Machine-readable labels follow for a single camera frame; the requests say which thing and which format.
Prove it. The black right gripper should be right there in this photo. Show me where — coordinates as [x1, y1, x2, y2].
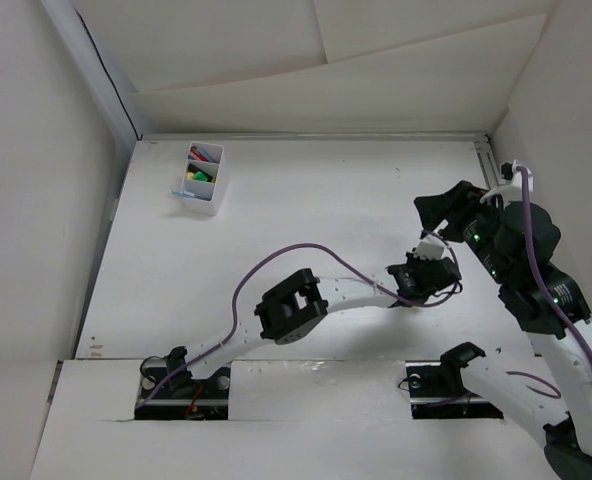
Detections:
[415, 179, 515, 284]

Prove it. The black marker green cap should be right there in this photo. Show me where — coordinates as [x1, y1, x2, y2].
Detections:
[194, 172, 212, 183]

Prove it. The blue clear pen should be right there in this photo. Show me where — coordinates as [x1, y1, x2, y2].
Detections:
[196, 144, 222, 163]

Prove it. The light blue pen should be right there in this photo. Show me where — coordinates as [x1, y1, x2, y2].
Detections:
[171, 189, 211, 202]

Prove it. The red gel pen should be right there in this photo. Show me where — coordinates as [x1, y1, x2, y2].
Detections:
[190, 146, 210, 162]

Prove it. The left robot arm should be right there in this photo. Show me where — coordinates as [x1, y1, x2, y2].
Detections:
[158, 252, 461, 398]

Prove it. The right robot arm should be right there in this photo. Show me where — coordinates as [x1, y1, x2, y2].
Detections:
[414, 181, 592, 479]

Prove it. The white three-compartment organizer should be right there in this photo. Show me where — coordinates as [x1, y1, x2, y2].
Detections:
[173, 141, 229, 216]

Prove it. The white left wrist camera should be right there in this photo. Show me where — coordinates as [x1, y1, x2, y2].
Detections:
[413, 237, 447, 260]

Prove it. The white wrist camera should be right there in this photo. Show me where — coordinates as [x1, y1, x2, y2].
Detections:
[413, 237, 447, 260]
[480, 160, 534, 204]

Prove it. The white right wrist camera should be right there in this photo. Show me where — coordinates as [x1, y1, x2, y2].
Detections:
[480, 160, 534, 204]

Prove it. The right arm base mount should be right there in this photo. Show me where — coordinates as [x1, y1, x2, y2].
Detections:
[397, 360, 504, 420]

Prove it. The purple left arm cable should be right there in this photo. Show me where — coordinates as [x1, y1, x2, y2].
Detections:
[134, 230, 465, 414]

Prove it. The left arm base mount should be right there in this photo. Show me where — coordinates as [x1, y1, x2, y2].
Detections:
[134, 365, 231, 421]

